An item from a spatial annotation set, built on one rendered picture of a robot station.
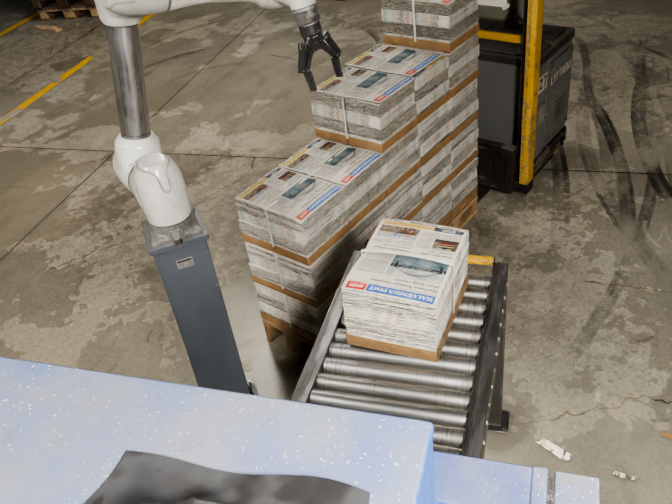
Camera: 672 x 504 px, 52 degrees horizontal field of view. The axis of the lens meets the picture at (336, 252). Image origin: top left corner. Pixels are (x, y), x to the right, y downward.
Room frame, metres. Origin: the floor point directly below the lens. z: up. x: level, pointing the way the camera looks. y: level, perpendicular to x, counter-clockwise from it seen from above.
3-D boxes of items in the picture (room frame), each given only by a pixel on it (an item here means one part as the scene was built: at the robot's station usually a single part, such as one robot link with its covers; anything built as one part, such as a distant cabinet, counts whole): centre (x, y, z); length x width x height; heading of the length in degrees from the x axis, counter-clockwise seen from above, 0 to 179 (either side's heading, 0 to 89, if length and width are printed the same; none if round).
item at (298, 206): (2.76, -0.13, 0.42); 1.17 x 0.39 x 0.83; 138
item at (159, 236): (2.01, 0.54, 1.03); 0.22 x 0.18 x 0.06; 16
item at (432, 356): (1.53, -0.16, 0.83); 0.29 x 0.16 x 0.04; 62
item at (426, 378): (1.40, -0.13, 0.77); 0.47 x 0.05 x 0.05; 69
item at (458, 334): (1.59, -0.20, 0.77); 0.47 x 0.05 x 0.05; 69
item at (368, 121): (2.86, -0.22, 0.95); 0.38 x 0.29 x 0.23; 48
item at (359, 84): (2.86, -0.22, 1.07); 0.37 x 0.29 x 0.01; 48
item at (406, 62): (3.09, -0.40, 1.07); 0.37 x 0.28 x 0.01; 47
